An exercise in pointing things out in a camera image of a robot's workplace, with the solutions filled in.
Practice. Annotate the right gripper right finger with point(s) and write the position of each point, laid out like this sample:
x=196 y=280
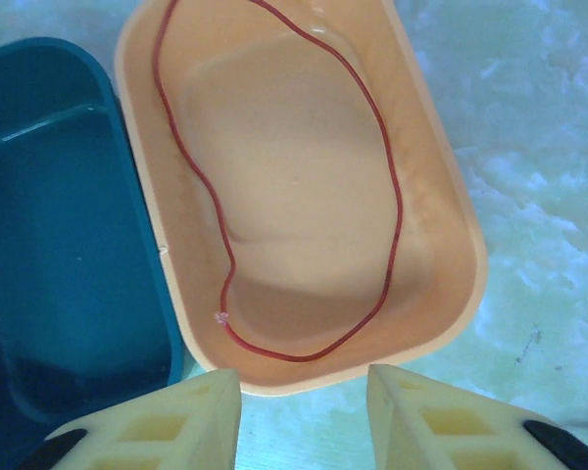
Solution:
x=446 y=431

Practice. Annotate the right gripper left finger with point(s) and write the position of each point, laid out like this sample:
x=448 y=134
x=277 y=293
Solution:
x=176 y=431

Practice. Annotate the teal plastic bin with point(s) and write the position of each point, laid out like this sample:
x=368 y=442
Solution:
x=54 y=220

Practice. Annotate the orange plastic bin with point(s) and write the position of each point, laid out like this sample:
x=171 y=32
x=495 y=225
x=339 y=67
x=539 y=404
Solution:
x=299 y=171

